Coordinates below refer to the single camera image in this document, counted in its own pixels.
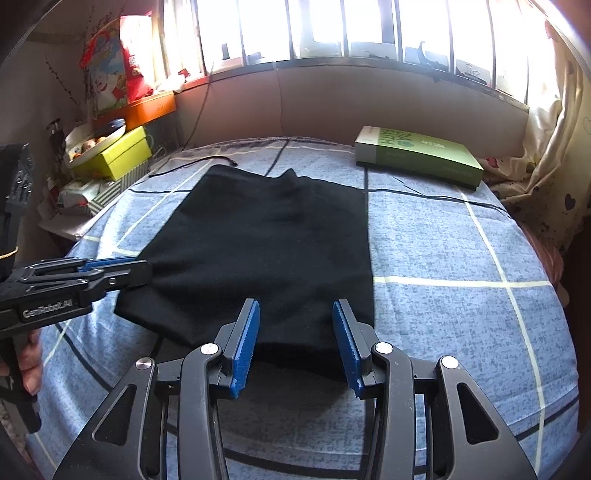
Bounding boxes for black pants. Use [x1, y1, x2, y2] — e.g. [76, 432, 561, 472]
[114, 165, 375, 380]

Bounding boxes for person left hand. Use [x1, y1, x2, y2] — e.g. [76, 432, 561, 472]
[18, 329, 43, 396]

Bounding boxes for white bedside shelf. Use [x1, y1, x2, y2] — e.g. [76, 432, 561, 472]
[38, 214, 97, 242]

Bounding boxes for striped grey box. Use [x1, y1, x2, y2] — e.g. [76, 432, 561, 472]
[57, 163, 148, 218]

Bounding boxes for yellow-green shoe box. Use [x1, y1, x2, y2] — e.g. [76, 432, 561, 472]
[67, 126, 151, 180]

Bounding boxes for blue patterned bed sheet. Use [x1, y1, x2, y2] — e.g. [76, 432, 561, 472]
[26, 136, 580, 480]

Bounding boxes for orange box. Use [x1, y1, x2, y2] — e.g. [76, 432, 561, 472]
[92, 91, 176, 131]

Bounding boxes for cartoon printed gift bag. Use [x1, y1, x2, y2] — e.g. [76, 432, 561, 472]
[79, 15, 155, 118]

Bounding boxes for cream heart print curtain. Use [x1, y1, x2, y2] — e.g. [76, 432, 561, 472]
[483, 24, 590, 253]

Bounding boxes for green flat box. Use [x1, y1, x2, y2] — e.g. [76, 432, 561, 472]
[355, 126, 484, 190]

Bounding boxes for black charging cable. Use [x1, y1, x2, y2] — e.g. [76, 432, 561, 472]
[148, 68, 240, 179]

